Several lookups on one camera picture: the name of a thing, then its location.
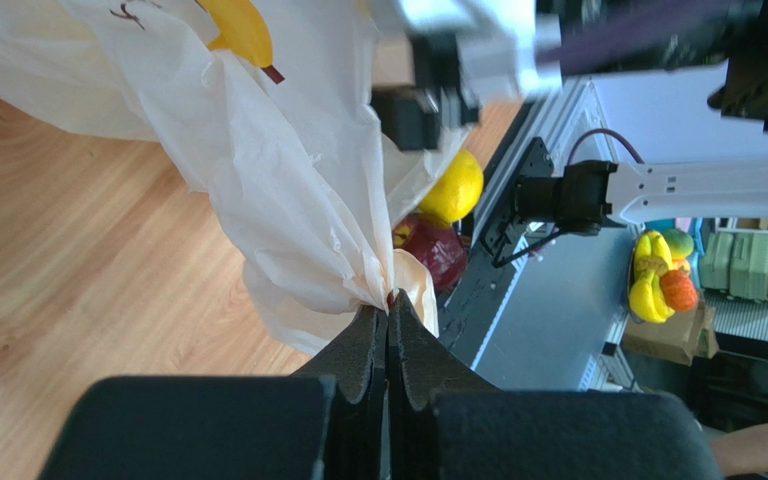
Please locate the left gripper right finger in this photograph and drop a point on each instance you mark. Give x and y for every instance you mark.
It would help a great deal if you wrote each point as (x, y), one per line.
(447, 422)

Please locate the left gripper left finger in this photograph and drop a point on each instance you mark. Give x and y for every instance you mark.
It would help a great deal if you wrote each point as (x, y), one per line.
(323, 421)

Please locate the dark red fake apple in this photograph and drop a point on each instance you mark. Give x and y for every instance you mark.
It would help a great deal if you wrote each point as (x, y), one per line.
(436, 245)

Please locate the yellow fake lemon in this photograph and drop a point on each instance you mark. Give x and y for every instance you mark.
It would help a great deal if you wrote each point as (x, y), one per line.
(458, 190)

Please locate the translucent white plastic bag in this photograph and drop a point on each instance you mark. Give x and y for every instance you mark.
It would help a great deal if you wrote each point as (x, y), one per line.
(299, 174)

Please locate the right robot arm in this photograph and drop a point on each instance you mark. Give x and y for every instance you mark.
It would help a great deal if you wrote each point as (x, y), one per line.
(633, 36)

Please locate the bowl of fake fruits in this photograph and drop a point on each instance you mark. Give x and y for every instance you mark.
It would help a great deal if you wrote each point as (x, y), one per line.
(660, 276)

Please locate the brown cardboard box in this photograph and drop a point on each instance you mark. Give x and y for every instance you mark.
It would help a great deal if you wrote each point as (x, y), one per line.
(680, 339)

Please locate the green egg cartons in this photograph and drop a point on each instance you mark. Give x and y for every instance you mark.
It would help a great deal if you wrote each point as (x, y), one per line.
(736, 264)

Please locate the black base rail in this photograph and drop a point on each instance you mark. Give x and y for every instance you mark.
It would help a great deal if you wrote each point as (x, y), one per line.
(469, 313)

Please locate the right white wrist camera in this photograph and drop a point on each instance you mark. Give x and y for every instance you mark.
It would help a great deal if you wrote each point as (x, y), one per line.
(460, 56)

